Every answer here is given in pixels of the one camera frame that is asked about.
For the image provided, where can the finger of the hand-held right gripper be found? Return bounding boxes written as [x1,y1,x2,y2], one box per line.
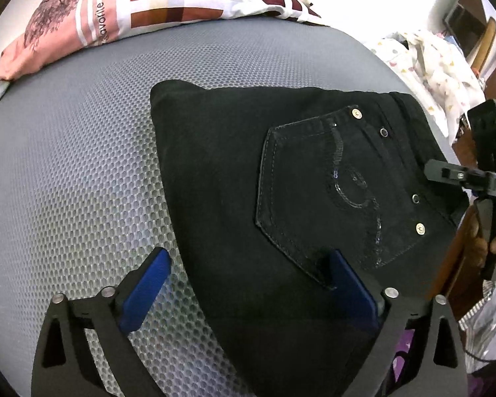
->
[424,159,492,194]

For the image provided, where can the grey mesh mattress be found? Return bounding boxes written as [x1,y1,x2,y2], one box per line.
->
[0,16,455,397]

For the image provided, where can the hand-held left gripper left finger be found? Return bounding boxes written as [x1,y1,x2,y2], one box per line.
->
[31,247,172,397]

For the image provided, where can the person's right hand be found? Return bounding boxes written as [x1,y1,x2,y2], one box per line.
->
[464,203,496,274]

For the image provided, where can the white dotted cloth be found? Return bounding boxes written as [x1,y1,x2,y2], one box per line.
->
[372,29,487,146]

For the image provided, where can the printed checked pillow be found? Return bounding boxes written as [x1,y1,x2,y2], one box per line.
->
[0,0,332,82]

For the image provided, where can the black pants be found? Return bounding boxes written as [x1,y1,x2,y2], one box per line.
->
[150,80,470,397]

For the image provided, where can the purple cloth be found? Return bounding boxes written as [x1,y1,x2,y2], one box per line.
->
[391,327,419,386]

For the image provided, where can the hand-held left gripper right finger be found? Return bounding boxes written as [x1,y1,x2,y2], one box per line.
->
[320,249,469,397]

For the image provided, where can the black cable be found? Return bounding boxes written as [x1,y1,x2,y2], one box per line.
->
[463,345,496,365]

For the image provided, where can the wooden furniture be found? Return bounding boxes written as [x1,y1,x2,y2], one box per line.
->
[443,0,496,84]

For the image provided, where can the clear plastic bag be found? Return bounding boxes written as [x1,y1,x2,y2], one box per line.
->
[457,280,496,378]

